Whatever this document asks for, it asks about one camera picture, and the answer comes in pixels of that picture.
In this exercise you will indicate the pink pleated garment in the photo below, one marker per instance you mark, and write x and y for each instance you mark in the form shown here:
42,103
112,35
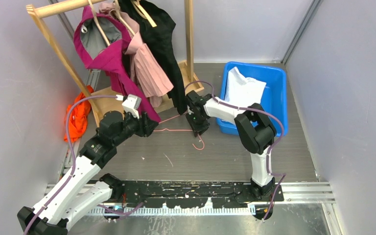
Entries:
144,69

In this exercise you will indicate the wooden hanger under magenta dress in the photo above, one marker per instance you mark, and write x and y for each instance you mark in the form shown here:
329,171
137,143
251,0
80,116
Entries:
101,31

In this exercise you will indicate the black garment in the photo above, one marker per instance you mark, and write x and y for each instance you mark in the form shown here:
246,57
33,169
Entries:
159,41

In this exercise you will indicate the magenta dress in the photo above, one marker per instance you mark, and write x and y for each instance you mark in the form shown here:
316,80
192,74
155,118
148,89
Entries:
97,55

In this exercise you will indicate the blue plastic bin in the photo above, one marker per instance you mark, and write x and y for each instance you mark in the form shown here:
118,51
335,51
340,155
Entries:
274,99

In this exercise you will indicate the orange cloth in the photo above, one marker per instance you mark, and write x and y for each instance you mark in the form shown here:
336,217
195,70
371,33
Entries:
78,120

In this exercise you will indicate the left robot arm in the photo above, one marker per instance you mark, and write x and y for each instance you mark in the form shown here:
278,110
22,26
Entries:
63,206

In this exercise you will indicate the wooden clothes rack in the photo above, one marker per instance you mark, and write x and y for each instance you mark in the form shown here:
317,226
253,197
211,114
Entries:
102,105

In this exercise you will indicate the aluminium rail frame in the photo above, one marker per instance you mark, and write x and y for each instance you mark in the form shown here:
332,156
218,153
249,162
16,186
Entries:
306,193

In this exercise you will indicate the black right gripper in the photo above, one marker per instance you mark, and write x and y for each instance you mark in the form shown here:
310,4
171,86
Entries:
197,129

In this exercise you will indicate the wooden hanger under pink garment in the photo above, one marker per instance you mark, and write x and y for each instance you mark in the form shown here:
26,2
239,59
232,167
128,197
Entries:
116,13

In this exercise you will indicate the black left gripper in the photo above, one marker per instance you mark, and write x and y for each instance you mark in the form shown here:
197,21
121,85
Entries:
146,126

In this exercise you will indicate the white skirt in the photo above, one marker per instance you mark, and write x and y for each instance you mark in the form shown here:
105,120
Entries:
243,91

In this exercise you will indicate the wooden hanger under black garment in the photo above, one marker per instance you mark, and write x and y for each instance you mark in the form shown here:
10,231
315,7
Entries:
138,7

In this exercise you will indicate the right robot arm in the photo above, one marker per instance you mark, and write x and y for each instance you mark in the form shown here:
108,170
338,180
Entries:
255,130

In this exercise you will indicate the pink wire hanger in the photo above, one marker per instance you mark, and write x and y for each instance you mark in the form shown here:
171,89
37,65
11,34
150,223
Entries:
180,130

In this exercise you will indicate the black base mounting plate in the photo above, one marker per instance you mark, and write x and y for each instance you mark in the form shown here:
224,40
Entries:
183,198

